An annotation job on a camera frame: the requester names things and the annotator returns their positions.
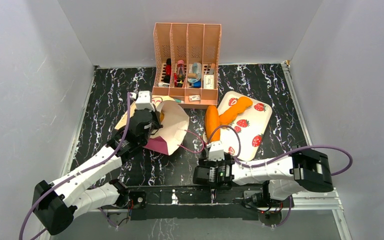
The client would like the pink and cream paper bag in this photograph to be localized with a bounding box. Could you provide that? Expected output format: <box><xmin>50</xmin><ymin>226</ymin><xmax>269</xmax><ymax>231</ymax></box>
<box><xmin>107</xmin><ymin>92</ymin><xmax>190</xmax><ymax>157</ymax></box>

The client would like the long twisted orange bread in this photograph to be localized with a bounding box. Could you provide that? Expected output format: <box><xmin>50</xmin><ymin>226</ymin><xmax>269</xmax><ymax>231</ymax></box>
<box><xmin>219</xmin><ymin>96</ymin><xmax>253</xmax><ymax>125</ymax></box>

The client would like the orange baguette bread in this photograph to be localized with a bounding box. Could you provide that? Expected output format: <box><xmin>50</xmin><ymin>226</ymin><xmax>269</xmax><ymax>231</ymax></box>
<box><xmin>204</xmin><ymin>105</ymin><xmax>221</xmax><ymax>143</ymax></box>

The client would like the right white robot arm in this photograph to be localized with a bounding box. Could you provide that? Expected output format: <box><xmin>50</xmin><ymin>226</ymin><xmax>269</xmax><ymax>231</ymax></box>
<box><xmin>192</xmin><ymin>146</ymin><xmax>334</xmax><ymax>207</ymax></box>

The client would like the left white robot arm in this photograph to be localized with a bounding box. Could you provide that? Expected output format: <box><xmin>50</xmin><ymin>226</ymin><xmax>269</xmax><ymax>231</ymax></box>
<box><xmin>31</xmin><ymin>109</ymin><xmax>163</xmax><ymax>236</ymax></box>

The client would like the small croissant bread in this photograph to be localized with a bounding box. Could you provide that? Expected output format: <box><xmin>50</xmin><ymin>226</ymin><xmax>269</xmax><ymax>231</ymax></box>
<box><xmin>159</xmin><ymin>112</ymin><xmax>165</xmax><ymax>122</ymax></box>

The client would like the white strawberry tray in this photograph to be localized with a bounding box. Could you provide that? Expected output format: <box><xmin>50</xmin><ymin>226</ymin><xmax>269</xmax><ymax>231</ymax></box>
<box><xmin>203</xmin><ymin>91</ymin><xmax>273</xmax><ymax>162</ymax></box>

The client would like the red black bottle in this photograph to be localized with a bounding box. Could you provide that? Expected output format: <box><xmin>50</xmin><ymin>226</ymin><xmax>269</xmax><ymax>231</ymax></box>
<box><xmin>162</xmin><ymin>58</ymin><xmax>172</xmax><ymax>84</ymax></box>

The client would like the small white card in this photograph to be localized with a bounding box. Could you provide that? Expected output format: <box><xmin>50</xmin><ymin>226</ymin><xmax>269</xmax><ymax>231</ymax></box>
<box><xmin>188</xmin><ymin>94</ymin><xmax>201</xmax><ymax>102</ymax></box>

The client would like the pink capped bottle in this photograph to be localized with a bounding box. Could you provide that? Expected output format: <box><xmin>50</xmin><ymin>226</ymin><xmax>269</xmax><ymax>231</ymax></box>
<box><xmin>175</xmin><ymin>60</ymin><xmax>186</xmax><ymax>88</ymax></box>

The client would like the white small box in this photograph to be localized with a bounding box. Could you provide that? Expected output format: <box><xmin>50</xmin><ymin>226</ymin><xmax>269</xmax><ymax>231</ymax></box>
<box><xmin>203</xmin><ymin>74</ymin><xmax>216</xmax><ymax>89</ymax></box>

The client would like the pink desk organizer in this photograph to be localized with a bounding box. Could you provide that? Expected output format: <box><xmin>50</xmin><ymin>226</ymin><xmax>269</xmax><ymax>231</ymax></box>
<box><xmin>152</xmin><ymin>22</ymin><xmax>222</xmax><ymax>109</ymax></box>

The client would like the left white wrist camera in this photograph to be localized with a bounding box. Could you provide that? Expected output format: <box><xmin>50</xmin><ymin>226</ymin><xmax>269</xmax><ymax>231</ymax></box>
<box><xmin>135</xmin><ymin>90</ymin><xmax>156</xmax><ymax>112</ymax></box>

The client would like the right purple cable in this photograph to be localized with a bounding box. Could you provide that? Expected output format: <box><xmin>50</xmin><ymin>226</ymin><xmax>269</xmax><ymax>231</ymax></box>
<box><xmin>206</xmin><ymin>125</ymin><xmax>354</xmax><ymax>177</ymax></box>

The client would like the purple cable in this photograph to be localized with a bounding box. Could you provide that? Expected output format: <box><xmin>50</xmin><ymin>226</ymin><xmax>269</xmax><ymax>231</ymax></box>
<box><xmin>18</xmin><ymin>92</ymin><xmax>137</xmax><ymax>240</ymax></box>
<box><xmin>206</xmin><ymin>125</ymin><xmax>354</xmax><ymax>177</ymax></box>

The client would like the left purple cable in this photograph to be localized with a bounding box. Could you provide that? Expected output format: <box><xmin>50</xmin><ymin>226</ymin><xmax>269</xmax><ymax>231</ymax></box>
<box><xmin>18</xmin><ymin>92</ymin><xmax>137</xmax><ymax>240</ymax></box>

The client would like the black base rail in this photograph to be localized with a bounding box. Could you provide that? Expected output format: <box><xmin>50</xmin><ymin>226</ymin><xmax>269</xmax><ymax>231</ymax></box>
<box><xmin>131</xmin><ymin>184</ymin><xmax>294</xmax><ymax>221</ymax></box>

